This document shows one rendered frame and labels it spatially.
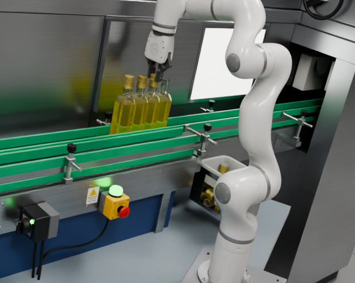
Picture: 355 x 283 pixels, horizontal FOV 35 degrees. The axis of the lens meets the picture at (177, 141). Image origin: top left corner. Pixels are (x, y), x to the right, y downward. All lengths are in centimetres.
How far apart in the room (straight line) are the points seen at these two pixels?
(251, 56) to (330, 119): 124
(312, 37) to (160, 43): 104
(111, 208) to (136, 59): 59
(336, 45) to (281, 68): 108
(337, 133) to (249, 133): 116
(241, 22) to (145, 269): 88
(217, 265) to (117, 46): 83
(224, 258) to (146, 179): 39
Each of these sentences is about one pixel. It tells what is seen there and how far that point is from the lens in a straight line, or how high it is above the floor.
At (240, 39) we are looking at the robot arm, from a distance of 163.
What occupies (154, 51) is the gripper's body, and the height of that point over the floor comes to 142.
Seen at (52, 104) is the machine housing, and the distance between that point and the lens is 202.
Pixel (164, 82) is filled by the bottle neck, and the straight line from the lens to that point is 208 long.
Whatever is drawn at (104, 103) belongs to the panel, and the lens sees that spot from 211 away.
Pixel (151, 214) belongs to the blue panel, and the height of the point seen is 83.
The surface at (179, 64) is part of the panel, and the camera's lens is 230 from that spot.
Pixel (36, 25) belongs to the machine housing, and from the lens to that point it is 189.
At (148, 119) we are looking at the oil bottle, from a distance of 206.
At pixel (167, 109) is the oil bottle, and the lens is 211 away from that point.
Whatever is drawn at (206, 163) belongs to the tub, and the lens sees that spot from 225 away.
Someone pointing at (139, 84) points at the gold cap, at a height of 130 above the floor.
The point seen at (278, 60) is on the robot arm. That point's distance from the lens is 168.
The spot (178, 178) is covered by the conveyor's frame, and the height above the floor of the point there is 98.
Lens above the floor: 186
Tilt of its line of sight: 21 degrees down
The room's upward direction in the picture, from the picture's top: 12 degrees clockwise
